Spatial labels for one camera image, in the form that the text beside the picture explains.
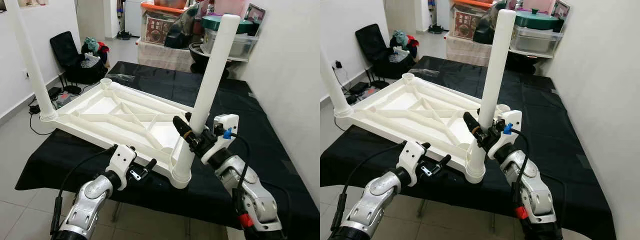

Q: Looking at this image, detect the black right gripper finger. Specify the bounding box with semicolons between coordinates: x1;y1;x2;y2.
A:
462;111;485;141
172;116;197;146

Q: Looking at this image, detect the white plastic table leg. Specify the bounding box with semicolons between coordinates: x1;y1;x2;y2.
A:
4;0;58;122
411;79;483;107
109;84;195;113
465;9;517;178
171;14;242;181
320;45;355;117

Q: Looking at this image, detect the white plastic table top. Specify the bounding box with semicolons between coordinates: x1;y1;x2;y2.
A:
40;77;236;190
334;72;511;183

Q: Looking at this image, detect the black tablecloth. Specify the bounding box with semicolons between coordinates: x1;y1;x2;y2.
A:
320;55;617;240
15;61;320;240

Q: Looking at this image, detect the black wok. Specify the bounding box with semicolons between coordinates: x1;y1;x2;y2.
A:
189;42;231;76
505;50;538;76

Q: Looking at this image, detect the beige cloth covered bench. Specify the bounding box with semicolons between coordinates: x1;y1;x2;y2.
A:
136;40;196;73
445;34;493;67

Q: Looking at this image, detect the glossy black bag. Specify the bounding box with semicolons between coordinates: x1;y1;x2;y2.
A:
472;2;506;45
164;5;201;50

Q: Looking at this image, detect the orange lidded storage box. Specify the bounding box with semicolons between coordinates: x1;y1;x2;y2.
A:
140;1;188;45
450;0;493;41

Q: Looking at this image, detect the green pot with lid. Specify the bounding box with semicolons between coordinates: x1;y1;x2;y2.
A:
515;8;561;31
202;15;254;35

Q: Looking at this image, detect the black folding chair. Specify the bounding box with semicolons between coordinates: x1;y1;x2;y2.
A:
355;24;388;88
50;31;83;96

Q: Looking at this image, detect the white cabinet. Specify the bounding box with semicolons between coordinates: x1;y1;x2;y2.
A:
125;0;143;37

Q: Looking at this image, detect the red lidded plastic container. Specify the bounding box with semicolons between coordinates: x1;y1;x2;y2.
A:
215;0;246;16
522;0;556;13

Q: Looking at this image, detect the framed picture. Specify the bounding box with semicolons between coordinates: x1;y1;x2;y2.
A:
245;4;267;36
552;0;572;21

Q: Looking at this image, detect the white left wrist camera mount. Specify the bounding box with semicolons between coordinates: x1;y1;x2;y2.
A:
397;141;427;187
106;145;137;191

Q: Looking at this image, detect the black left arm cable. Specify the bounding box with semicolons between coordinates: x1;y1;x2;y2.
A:
50;145;118;236
331;142;408;231

